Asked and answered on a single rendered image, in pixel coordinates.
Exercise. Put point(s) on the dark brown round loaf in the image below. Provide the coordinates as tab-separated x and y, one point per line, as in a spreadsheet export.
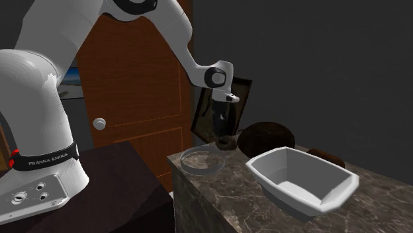
264	138

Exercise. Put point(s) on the brown oblong bread roll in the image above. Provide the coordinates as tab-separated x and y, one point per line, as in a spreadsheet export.
327	157

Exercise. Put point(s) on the brown wooden door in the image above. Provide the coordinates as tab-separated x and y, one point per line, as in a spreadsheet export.
138	84

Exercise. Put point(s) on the dark framed picture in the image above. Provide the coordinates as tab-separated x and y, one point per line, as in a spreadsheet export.
203	119

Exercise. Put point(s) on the white rectangular bowl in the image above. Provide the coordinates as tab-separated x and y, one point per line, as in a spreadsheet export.
300	180

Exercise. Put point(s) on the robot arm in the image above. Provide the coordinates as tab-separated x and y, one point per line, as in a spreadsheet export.
38	106

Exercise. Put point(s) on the wall picture with blue sky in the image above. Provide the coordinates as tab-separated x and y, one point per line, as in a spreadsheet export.
71	84

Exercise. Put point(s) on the clear glass round dish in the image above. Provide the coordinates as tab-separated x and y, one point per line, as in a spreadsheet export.
202	160

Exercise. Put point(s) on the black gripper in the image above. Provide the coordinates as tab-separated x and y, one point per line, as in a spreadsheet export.
221	118

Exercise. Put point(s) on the dark robot stand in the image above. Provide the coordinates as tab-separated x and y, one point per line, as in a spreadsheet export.
119	193

